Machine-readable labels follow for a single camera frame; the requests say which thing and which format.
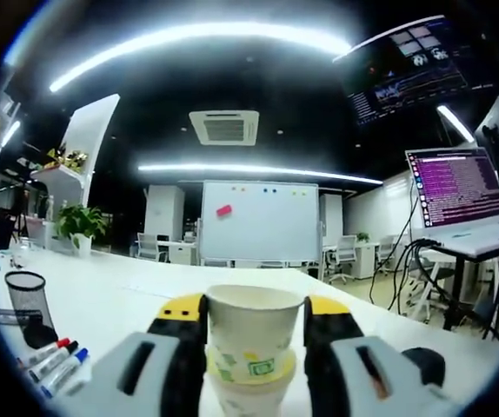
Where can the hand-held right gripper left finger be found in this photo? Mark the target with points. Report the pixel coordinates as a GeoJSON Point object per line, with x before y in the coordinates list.
{"type": "Point", "coordinates": [175, 352]}

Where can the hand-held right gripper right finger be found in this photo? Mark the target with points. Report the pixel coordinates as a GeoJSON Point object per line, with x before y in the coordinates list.
{"type": "Point", "coordinates": [328, 347]}

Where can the blue whiteboard marker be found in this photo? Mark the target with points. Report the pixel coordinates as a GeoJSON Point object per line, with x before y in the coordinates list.
{"type": "Point", "coordinates": [64, 375]}

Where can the black whiteboard marker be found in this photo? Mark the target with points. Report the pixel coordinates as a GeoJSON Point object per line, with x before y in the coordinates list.
{"type": "Point", "coordinates": [54, 362]}
{"type": "Point", "coordinates": [12, 319]}

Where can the red whiteboard marker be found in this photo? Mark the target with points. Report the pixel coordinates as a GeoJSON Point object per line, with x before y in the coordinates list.
{"type": "Point", "coordinates": [43, 354]}

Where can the black mesh pen holder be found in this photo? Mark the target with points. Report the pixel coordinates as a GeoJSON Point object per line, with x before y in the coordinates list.
{"type": "Point", "coordinates": [30, 304]}

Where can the large rolling whiteboard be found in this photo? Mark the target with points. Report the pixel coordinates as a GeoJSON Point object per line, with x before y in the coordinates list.
{"type": "Point", "coordinates": [258, 221]}

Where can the pink whiteboard eraser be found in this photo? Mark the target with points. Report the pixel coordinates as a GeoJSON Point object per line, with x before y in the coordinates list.
{"type": "Point", "coordinates": [224, 210]}

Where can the white office chair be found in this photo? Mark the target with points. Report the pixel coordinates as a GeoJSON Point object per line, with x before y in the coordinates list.
{"type": "Point", "coordinates": [388, 252]}
{"type": "Point", "coordinates": [343, 254]}
{"type": "Point", "coordinates": [149, 247]}

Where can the small black object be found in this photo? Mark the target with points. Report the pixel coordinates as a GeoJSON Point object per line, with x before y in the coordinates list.
{"type": "Point", "coordinates": [425, 365]}

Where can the small potted plant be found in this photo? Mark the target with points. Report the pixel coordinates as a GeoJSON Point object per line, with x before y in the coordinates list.
{"type": "Point", "coordinates": [362, 236]}

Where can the white standing desk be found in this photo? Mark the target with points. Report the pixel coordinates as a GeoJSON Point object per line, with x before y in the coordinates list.
{"type": "Point", "coordinates": [459, 295]}

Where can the green potted plant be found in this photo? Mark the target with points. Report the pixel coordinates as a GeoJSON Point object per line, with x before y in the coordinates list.
{"type": "Point", "coordinates": [80, 221]}

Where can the long curved ceiling light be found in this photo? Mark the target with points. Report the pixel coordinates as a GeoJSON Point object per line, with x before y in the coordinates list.
{"type": "Point", "coordinates": [232, 167]}
{"type": "Point", "coordinates": [188, 35]}

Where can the black tripod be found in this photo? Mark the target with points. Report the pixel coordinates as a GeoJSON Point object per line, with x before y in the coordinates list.
{"type": "Point", "coordinates": [23, 217]}

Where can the open laptop purple screen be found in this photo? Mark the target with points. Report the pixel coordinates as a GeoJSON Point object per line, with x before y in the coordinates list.
{"type": "Point", "coordinates": [458, 187]}

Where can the gold ornaments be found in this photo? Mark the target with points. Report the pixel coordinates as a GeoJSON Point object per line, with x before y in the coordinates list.
{"type": "Point", "coordinates": [69, 158]}

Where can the ceiling air conditioner vent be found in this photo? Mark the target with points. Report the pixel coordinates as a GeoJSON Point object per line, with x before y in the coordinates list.
{"type": "Point", "coordinates": [223, 128]}

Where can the white curved display shelf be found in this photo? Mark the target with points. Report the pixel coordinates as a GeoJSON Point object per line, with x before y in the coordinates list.
{"type": "Point", "coordinates": [88, 130]}

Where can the short straight ceiling light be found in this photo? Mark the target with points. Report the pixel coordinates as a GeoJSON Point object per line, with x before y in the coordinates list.
{"type": "Point", "coordinates": [10, 132]}
{"type": "Point", "coordinates": [456, 123]}

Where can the hanging dark display screen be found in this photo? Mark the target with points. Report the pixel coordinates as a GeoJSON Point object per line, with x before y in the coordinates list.
{"type": "Point", "coordinates": [406, 74]}

